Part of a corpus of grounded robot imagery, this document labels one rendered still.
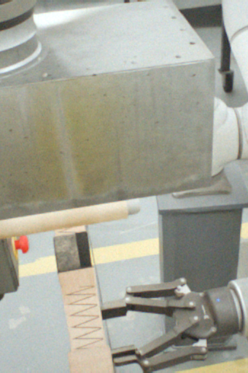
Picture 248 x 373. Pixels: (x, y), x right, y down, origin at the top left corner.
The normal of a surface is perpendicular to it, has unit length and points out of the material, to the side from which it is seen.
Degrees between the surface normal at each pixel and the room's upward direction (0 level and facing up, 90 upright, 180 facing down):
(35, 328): 0
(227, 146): 87
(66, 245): 6
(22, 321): 0
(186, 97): 90
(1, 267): 90
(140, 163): 90
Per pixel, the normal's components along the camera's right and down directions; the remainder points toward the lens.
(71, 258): -0.03, -0.65
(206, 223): 0.04, 0.60
